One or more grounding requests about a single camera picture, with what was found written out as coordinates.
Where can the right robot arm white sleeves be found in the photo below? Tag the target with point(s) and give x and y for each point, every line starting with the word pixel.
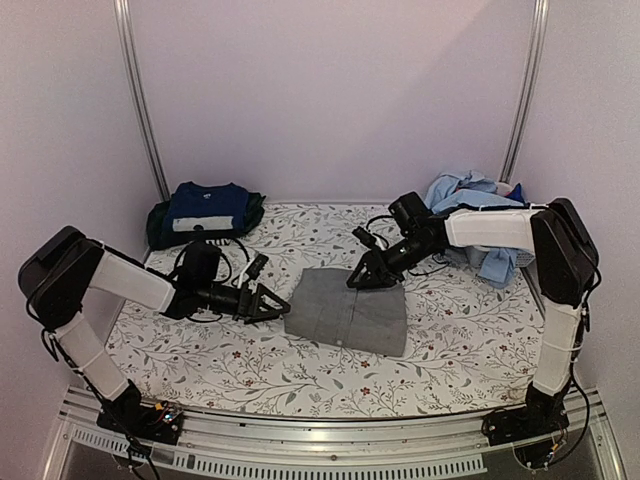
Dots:
pixel 471 345

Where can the dark green plaid garment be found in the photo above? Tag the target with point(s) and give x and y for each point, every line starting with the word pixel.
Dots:
pixel 159 239

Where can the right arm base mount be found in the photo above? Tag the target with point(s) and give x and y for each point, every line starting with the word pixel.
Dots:
pixel 540 415

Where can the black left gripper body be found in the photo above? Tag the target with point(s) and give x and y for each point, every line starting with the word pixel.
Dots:
pixel 245 313

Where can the robot arm white sleeves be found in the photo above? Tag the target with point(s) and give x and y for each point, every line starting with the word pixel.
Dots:
pixel 71 277
pixel 471 345

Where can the white plastic laundry basket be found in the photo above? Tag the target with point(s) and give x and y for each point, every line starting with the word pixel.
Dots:
pixel 524 259

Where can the aluminium front rail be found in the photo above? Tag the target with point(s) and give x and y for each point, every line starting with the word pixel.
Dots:
pixel 227 445

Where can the light blue shirt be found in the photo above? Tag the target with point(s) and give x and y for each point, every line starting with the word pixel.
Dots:
pixel 496 266

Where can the left aluminium frame post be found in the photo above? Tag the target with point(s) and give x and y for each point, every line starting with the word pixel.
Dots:
pixel 132 68

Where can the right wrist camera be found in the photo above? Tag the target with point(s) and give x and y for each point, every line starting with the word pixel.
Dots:
pixel 369 239

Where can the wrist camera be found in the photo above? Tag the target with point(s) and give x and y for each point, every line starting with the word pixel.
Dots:
pixel 252 270
pixel 369 239

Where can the right aluminium frame post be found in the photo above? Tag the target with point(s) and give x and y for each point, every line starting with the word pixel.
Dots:
pixel 527 90

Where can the floral patterned table cloth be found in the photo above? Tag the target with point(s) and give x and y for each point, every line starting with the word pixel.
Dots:
pixel 218 362

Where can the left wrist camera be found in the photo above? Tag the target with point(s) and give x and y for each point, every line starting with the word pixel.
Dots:
pixel 252 270

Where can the left robot arm white sleeves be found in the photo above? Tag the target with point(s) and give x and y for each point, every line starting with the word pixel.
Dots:
pixel 71 277

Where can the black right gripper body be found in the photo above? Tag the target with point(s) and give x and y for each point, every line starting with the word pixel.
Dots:
pixel 391 269

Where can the aluminium frame post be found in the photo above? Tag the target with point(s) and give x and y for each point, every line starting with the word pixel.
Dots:
pixel 132 68
pixel 527 90

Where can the grey button-up shirt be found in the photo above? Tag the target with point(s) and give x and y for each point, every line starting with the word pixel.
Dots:
pixel 326 311

